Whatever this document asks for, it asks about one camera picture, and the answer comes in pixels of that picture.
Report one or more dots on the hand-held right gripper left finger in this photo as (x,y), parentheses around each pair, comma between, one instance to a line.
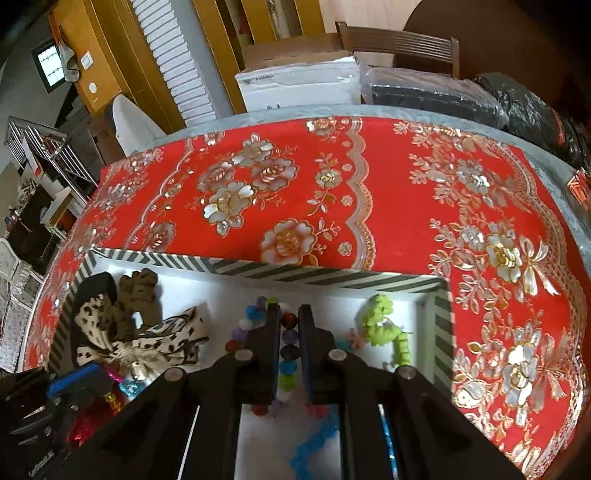
(277,350)

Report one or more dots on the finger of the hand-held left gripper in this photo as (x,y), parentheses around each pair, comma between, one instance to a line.
(74,381)

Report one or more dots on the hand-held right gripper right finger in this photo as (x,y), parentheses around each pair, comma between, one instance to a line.
(303,350)

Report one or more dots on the striped cardboard box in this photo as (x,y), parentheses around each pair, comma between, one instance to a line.
(341,295)

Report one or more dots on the shiny pink teal hair ornament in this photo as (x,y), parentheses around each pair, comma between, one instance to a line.
(127,388)

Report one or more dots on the green scrunchie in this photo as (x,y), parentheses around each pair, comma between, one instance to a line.
(383,318)

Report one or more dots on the brown scrunchie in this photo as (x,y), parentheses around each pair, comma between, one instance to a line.
(134,300)

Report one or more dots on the leopard print hair bow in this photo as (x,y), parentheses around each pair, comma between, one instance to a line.
(171,332)

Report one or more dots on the blue glitter band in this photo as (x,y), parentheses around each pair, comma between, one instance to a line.
(388,443)

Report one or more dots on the white ornate chair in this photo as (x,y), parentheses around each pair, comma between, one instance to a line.
(9,263)

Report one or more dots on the dark wooden cabinet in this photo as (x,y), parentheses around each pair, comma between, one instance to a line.
(32,230)

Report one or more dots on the red floral tablecloth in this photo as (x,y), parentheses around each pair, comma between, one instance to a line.
(397,207)

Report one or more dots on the small white-top desk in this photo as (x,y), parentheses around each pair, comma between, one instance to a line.
(57,205)

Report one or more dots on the steel stair railing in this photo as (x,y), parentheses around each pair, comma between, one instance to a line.
(51,143)

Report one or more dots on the staircase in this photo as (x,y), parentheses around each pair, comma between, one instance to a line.
(78,120)

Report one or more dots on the white plastic bag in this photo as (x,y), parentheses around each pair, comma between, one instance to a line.
(295,85)

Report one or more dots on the clear-wrapped black package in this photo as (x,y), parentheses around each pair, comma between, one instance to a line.
(429,97)

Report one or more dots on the white louvered door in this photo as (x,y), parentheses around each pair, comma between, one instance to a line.
(180,60)

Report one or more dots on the window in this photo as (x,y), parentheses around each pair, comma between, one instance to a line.
(48,64)

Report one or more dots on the slatted wooden chair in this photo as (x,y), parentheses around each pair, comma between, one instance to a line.
(397,44)

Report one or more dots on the small red box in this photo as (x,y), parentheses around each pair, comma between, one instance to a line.
(579,184)

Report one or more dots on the hanging white bag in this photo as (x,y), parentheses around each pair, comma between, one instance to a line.
(69,55)

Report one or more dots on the black plastic bag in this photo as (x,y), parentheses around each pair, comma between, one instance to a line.
(531,110)

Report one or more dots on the yellow wooden partition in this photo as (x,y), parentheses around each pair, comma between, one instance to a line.
(106,46)

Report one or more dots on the white light switch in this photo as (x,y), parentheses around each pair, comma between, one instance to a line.
(86,59)

